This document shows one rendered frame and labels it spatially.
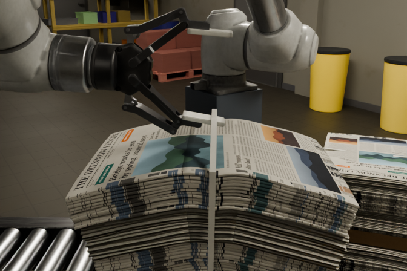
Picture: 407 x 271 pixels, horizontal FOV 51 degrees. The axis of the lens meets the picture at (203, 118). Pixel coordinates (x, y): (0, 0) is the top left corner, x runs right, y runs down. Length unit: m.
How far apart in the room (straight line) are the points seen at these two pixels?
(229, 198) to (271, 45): 0.78
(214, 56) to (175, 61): 5.25
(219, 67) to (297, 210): 0.90
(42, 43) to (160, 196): 0.29
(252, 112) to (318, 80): 3.55
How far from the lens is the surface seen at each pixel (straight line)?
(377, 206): 1.36
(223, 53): 1.44
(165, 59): 6.58
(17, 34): 0.64
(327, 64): 4.97
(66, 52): 0.68
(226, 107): 1.45
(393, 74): 4.47
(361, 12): 5.35
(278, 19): 1.28
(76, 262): 0.96
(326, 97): 5.06
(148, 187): 0.61
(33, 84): 0.71
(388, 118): 4.59
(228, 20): 1.44
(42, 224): 1.12
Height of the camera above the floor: 1.33
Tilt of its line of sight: 17 degrees down
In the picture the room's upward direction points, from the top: straight up
